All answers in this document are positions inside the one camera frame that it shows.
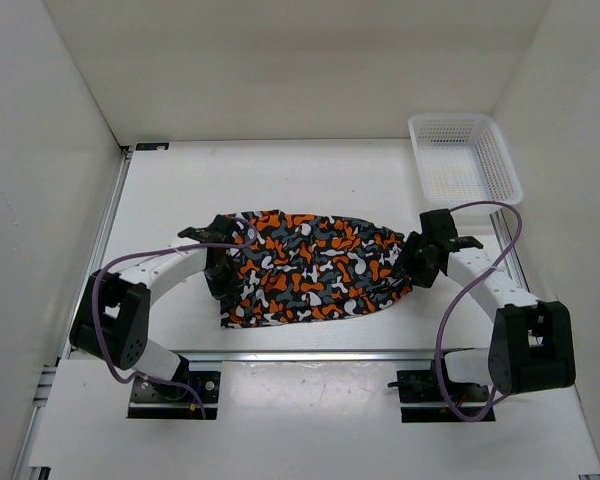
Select left aluminium rail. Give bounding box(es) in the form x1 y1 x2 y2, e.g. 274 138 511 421
57 145 134 362

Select white plastic mesh basket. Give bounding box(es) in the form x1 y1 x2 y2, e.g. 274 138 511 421
408 113 524 216

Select front aluminium rail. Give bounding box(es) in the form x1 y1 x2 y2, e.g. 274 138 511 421
67 348 491 365

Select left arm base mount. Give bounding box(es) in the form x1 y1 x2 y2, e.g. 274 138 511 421
127 367 221 421

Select aluminium rail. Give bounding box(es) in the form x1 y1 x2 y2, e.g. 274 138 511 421
490 209 530 292
57 145 134 362
67 348 491 365

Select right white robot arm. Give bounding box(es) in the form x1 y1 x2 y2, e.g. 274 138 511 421
401 209 576 400

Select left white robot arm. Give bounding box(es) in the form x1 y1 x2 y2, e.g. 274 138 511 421
69 215 252 400

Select orange camouflage shorts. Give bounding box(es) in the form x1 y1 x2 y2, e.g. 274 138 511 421
220 210 413 328

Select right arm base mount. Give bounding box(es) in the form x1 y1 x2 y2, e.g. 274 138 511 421
387 369 490 424

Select right aluminium rail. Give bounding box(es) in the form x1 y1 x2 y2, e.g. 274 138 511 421
490 209 530 292

